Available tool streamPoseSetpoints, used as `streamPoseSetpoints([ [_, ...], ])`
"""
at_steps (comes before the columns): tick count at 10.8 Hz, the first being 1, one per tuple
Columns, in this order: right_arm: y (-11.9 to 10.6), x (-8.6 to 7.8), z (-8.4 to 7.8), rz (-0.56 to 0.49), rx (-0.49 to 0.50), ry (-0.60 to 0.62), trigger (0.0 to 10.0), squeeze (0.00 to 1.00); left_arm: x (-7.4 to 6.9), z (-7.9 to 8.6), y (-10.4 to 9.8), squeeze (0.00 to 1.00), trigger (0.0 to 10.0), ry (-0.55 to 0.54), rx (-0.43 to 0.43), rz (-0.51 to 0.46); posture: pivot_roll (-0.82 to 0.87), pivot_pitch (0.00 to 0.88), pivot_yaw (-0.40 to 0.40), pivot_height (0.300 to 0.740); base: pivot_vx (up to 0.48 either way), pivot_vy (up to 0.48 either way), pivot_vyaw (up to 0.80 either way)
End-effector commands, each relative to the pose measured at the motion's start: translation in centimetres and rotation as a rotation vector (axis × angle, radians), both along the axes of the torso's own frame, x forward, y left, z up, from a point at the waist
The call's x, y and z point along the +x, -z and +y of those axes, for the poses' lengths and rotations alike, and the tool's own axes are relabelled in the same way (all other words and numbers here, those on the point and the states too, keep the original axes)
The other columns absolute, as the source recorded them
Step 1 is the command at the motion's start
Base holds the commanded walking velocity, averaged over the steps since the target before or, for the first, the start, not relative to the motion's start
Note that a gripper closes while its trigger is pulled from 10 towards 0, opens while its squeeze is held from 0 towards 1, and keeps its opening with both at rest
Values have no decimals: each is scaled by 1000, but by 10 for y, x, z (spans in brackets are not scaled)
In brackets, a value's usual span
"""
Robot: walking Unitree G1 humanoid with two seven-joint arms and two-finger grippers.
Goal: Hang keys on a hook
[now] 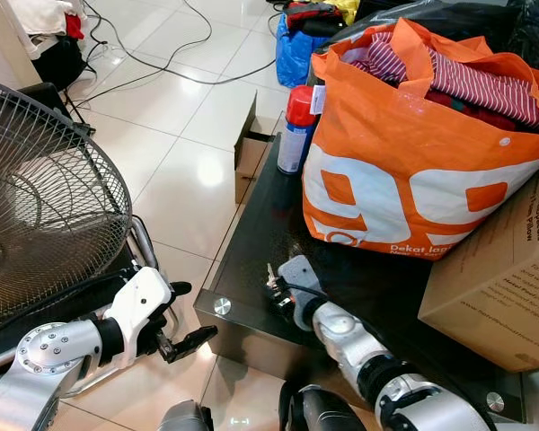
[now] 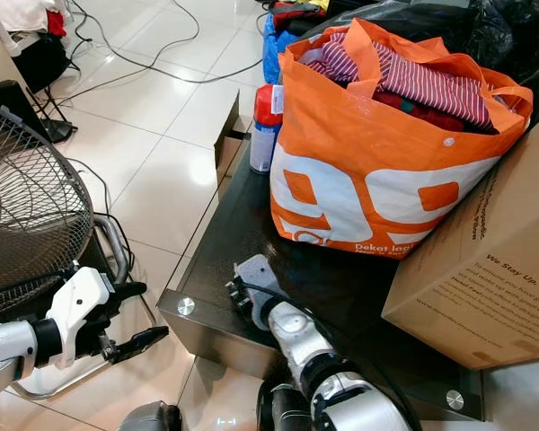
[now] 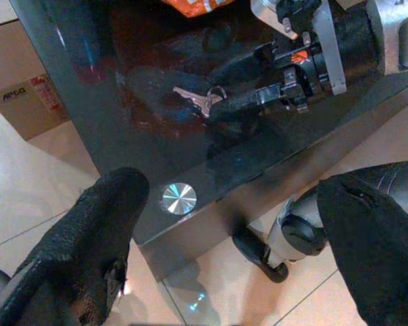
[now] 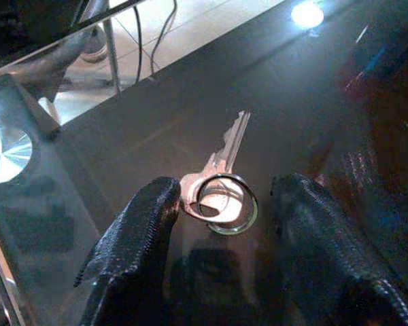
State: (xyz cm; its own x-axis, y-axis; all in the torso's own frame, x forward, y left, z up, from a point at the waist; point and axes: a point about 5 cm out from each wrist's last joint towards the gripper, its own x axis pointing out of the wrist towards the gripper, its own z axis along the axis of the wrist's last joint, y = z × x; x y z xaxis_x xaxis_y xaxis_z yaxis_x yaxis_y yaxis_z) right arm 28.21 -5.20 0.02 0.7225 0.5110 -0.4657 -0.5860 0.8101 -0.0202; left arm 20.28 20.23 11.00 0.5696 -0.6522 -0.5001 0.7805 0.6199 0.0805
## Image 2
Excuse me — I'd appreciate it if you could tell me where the dark left robot leg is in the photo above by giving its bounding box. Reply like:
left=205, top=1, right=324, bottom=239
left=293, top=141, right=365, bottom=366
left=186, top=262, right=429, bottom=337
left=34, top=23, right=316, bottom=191
left=117, top=401, right=183, bottom=431

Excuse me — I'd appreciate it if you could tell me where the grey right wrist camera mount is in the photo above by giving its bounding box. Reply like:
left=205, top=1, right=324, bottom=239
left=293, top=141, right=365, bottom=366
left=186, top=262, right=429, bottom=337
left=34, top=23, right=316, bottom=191
left=234, top=254, right=279, bottom=311

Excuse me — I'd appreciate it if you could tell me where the black flat floor stand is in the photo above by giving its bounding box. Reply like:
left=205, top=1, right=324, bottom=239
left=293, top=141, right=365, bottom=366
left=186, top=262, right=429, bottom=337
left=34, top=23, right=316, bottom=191
left=0, top=79, right=78, bottom=145

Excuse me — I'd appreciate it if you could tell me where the blue plastic bag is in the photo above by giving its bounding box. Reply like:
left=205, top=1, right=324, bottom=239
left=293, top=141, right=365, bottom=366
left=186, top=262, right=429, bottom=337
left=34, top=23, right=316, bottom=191
left=261, top=11, right=299, bottom=87

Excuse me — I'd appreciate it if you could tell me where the red black bag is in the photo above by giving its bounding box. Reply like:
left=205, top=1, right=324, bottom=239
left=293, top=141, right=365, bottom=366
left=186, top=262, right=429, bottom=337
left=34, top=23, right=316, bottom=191
left=269, top=0, right=331, bottom=33

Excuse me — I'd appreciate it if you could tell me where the metal wire fan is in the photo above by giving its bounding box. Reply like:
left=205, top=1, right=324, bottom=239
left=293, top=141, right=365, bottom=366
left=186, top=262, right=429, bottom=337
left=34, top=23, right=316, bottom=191
left=0, top=99, right=96, bottom=321

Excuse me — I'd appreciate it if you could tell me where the large brown cardboard box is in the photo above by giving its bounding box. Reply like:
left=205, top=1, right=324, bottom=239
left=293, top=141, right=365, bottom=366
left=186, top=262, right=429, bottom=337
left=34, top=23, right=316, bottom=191
left=382, top=106, right=539, bottom=372

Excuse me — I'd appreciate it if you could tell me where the red white striped cloth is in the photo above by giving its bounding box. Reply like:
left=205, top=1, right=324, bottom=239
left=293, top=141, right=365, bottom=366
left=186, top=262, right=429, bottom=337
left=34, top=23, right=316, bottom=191
left=301, top=31, right=497, bottom=128

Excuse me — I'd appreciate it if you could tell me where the dark robot leg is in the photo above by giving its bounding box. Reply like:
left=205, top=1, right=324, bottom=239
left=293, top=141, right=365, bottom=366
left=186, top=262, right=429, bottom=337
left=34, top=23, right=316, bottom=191
left=117, top=401, right=183, bottom=431
left=255, top=381, right=317, bottom=431

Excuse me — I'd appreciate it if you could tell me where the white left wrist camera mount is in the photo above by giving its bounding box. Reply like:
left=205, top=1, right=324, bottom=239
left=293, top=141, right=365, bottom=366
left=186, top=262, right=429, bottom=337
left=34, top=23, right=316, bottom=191
left=49, top=266, right=112, bottom=366

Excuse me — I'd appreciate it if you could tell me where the black floor cable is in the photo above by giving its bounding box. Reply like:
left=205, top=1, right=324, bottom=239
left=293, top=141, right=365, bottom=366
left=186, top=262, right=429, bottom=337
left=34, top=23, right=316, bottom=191
left=49, top=0, right=266, bottom=104

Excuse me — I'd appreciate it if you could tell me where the black glass table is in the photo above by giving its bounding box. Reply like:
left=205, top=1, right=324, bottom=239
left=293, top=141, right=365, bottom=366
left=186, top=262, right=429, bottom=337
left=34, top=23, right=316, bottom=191
left=156, top=135, right=486, bottom=423

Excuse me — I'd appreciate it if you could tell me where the small open cardboard box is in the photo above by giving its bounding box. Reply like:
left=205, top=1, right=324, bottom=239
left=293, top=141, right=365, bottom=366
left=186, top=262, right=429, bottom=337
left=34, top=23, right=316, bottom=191
left=213, top=94, right=254, bottom=189

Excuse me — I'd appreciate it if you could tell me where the black cloth bundle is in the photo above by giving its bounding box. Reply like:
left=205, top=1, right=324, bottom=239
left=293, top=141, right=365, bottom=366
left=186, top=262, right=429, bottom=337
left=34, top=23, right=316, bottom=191
left=13, top=34, right=73, bottom=95

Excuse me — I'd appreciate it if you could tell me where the spray can with red cap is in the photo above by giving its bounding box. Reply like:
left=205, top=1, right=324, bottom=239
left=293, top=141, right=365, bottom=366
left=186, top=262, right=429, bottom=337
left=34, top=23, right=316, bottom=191
left=249, top=84, right=285, bottom=175

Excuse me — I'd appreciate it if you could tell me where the white clothes pile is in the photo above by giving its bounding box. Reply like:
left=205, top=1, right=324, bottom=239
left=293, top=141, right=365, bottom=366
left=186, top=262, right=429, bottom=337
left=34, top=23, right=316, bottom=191
left=0, top=0, right=68, bottom=41

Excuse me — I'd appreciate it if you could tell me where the dark right robot leg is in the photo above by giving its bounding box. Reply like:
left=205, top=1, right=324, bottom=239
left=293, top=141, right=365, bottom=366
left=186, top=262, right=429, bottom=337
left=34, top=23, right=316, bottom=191
left=255, top=381, right=317, bottom=431

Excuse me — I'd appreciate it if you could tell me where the chrome tube fan stand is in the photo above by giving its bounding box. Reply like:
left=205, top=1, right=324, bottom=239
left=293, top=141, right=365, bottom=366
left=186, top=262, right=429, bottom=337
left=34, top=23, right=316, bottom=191
left=7, top=213, right=164, bottom=400

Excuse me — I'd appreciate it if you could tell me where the black plastic rubbish bag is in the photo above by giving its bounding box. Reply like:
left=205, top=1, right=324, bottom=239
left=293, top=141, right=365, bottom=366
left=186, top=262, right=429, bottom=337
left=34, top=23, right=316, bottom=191
left=305, top=0, right=539, bottom=116

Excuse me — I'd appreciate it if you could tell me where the orange white shopping bag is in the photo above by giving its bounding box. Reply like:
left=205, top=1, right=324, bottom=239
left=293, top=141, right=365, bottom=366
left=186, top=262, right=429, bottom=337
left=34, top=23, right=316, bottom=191
left=269, top=18, right=535, bottom=260

